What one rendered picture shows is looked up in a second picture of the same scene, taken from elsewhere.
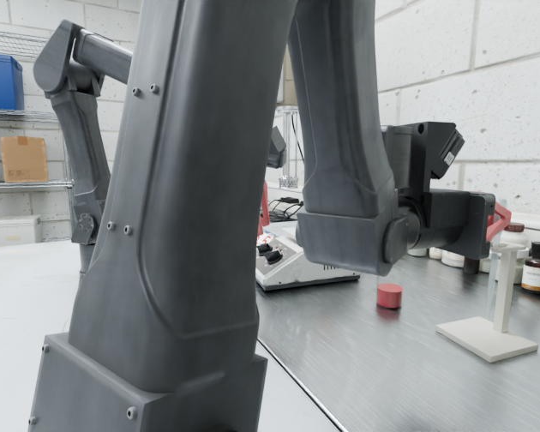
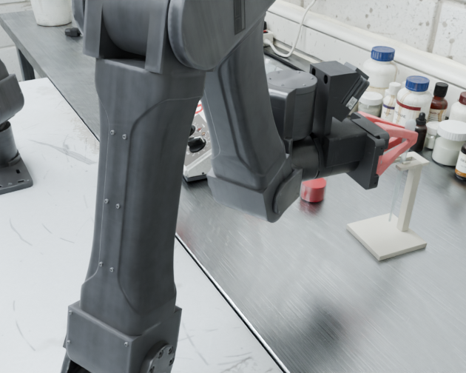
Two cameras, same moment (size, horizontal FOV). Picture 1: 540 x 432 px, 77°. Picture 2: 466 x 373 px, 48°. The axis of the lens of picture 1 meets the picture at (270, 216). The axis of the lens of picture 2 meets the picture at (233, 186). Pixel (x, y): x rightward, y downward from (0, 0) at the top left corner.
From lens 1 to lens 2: 29 cm
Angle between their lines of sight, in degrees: 23
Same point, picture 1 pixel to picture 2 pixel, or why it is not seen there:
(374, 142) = (264, 137)
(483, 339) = (382, 239)
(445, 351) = (345, 251)
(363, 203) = (254, 182)
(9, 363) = not seen: outside the picture
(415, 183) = (319, 125)
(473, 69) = not seen: outside the picture
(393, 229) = (280, 192)
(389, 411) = (282, 304)
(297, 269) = not seen: hidden behind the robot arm
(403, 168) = (303, 121)
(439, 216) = (335, 157)
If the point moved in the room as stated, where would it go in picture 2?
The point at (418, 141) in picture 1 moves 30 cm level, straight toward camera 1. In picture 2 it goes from (323, 89) to (225, 254)
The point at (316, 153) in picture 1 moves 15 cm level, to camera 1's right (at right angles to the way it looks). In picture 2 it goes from (219, 144) to (379, 142)
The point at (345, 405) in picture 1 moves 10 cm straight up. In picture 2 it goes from (249, 300) to (252, 235)
